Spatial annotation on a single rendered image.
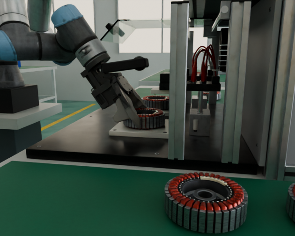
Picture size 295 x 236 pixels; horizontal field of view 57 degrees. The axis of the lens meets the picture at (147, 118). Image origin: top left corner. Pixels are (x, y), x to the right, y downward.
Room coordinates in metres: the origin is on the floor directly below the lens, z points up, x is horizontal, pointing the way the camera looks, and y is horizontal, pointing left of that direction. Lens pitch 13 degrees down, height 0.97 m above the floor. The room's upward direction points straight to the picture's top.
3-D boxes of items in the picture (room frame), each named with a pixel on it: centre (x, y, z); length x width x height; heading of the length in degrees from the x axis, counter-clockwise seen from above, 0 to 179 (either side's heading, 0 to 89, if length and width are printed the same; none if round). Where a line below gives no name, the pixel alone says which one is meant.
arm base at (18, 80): (1.11, 0.58, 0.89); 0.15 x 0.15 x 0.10
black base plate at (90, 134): (0.82, -0.03, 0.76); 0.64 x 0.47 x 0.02; 170
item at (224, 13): (0.80, -0.19, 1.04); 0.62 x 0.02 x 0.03; 170
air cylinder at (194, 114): (0.68, -0.13, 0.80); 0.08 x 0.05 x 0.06; 170
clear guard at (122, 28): (0.94, -0.04, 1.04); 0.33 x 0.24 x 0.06; 80
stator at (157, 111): (0.71, 0.01, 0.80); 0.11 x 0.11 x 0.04
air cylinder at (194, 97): (0.92, -0.18, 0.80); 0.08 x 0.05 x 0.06; 170
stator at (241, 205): (0.35, -0.08, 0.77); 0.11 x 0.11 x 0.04
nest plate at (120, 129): (0.71, 0.01, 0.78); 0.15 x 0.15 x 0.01; 80
